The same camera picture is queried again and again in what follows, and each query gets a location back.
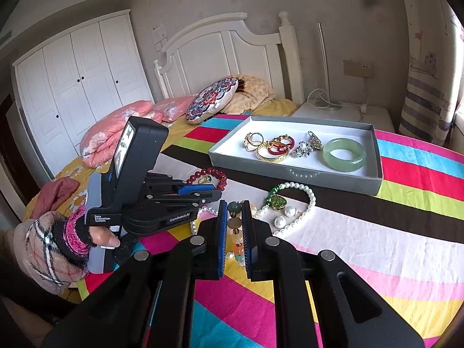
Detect grey jewelry tray box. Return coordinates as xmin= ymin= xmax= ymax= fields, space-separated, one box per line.
xmin=209 ymin=116 xmax=383 ymax=196

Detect pink folded quilt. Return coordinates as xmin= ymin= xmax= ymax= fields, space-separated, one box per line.
xmin=79 ymin=100 xmax=163 ymax=168

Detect multicolour stone bead bracelet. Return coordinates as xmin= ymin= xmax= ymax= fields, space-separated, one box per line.
xmin=226 ymin=200 xmax=258 ymax=263

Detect striped colourful blanket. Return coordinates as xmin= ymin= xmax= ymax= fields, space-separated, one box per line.
xmin=74 ymin=113 xmax=464 ymax=348

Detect white charging cable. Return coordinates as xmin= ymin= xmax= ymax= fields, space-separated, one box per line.
xmin=307 ymin=87 xmax=369 ymax=122

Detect slim silver desk lamp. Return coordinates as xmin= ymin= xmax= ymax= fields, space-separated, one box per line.
xmin=316 ymin=22 xmax=341 ymax=111

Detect white bed headboard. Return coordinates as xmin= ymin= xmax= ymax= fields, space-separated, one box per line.
xmin=153 ymin=11 xmax=305 ymax=105

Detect gold bangle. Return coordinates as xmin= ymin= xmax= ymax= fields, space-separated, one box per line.
xmin=255 ymin=142 xmax=289 ymax=164

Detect green jade bangle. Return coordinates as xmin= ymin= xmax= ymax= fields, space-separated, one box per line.
xmin=322 ymin=138 xmax=367 ymax=172

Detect left hand in knit glove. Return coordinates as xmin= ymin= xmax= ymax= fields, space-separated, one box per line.
xmin=5 ymin=205 xmax=120 ymax=296

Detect white wardrobe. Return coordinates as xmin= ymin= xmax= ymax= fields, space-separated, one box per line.
xmin=12 ymin=10 xmax=154 ymax=176

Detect green pendant pearl necklace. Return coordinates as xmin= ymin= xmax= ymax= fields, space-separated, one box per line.
xmin=253 ymin=181 xmax=318 ymax=238

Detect maroon cloth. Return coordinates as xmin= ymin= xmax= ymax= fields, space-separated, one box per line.
xmin=30 ymin=176 xmax=80 ymax=219

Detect silver rhinestone brooch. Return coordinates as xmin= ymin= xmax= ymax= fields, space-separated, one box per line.
xmin=290 ymin=142 xmax=313 ymax=158

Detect white nightstand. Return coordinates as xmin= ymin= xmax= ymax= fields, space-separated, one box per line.
xmin=292 ymin=102 xmax=395 ymax=133

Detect large pearl earring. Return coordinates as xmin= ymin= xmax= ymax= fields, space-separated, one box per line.
xmin=274 ymin=215 xmax=287 ymax=229
xmin=284 ymin=205 xmax=297 ymax=217

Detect patterned round cushion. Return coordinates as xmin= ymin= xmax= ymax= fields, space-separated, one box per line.
xmin=186 ymin=76 xmax=239 ymax=124

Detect pink floral pillow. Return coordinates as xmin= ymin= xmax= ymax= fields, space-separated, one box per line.
xmin=150 ymin=94 xmax=196 ymax=123

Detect beige fleece blanket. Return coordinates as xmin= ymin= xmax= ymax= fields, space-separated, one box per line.
xmin=221 ymin=75 xmax=276 ymax=115

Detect gold interlocked ring brooch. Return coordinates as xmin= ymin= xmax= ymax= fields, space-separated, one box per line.
xmin=243 ymin=132 xmax=264 ymax=153

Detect wall power socket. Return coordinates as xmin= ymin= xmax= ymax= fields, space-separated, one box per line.
xmin=343 ymin=60 xmax=374 ymax=79

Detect red cord gold bracelet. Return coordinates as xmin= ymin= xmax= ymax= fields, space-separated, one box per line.
xmin=266 ymin=134 xmax=297 ymax=157

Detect dark red bead bracelet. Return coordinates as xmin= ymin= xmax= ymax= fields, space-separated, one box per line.
xmin=186 ymin=167 xmax=229 ymax=192

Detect striped patterned curtain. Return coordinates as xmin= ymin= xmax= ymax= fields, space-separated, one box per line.
xmin=399 ymin=0 xmax=463 ymax=145

